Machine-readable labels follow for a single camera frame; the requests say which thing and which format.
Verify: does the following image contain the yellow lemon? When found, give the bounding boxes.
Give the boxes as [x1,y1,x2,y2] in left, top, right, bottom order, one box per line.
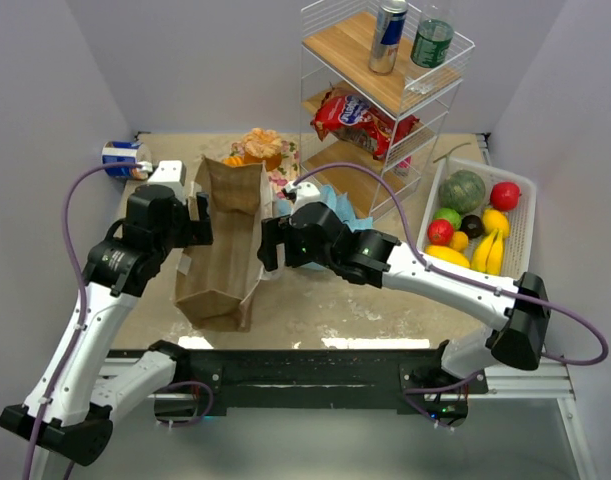
[481,208,511,239]

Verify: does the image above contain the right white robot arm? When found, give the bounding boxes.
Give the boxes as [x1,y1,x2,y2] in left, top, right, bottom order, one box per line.
[258,202,550,386]

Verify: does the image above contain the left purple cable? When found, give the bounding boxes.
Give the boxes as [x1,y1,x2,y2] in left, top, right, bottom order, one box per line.
[22,160,154,480]

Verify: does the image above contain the dark avocado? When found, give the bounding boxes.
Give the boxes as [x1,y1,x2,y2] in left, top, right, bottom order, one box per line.
[460,214,485,240]

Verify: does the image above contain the blue white paper roll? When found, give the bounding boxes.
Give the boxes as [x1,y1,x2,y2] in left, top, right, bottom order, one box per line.
[101,141,154,180]

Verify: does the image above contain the blue plastic bag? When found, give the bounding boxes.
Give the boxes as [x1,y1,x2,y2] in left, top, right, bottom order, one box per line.
[274,183,375,274]

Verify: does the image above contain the yellow banana bunch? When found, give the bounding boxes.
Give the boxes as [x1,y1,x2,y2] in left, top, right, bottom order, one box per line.
[471,229,504,276]

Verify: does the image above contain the green label plastic bottle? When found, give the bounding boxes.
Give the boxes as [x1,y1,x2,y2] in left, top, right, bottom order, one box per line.
[410,0,455,69]

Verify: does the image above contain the floral pattern tray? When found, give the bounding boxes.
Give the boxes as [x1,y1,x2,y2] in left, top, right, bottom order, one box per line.
[222,140,300,195]

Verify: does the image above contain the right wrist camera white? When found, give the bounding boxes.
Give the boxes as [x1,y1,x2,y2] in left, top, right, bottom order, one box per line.
[281,181,321,214]

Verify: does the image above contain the red snack packet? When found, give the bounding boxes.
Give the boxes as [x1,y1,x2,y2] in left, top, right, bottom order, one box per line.
[310,88,419,161]

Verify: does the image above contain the blue silver energy drink can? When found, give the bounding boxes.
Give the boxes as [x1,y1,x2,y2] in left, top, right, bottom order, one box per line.
[368,0,408,75]

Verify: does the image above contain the white plastic fruit basket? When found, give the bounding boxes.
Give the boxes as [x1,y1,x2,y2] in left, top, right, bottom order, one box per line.
[416,157,537,279]

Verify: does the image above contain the green lime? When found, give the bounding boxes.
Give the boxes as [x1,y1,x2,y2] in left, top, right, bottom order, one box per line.
[432,207,462,230]

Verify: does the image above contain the red apple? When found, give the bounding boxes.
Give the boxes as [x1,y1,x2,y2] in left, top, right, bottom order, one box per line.
[490,182,521,212]

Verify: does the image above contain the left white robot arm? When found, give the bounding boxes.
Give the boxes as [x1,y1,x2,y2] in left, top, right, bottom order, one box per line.
[0,184,213,466]

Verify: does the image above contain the small orange fruit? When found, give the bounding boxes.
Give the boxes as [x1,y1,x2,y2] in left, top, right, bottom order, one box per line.
[449,231,469,252]

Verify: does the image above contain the yellow mango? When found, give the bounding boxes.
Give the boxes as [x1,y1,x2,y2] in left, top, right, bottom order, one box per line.
[424,244,471,269]

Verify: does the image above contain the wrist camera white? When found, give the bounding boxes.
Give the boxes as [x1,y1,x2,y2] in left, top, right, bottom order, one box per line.
[281,181,321,214]
[147,160,186,196]

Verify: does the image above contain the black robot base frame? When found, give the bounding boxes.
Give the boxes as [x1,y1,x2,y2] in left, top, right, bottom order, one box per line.
[107,347,489,419]

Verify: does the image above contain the peeled orange on cup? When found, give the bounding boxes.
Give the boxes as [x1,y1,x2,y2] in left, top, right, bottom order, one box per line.
[241,128,282,171]

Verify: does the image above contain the green melon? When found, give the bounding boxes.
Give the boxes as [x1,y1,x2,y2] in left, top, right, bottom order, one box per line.
[438,169,486,215]

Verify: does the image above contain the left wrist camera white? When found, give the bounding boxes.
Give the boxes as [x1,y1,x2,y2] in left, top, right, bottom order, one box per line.
[147,160,186,196]

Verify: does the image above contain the red tomato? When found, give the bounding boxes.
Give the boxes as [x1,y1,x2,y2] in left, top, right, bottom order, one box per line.
[427,218,454,246]

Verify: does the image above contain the white wire wooden shelf rack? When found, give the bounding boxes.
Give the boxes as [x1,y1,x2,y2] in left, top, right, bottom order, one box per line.
[300,1,475,219]

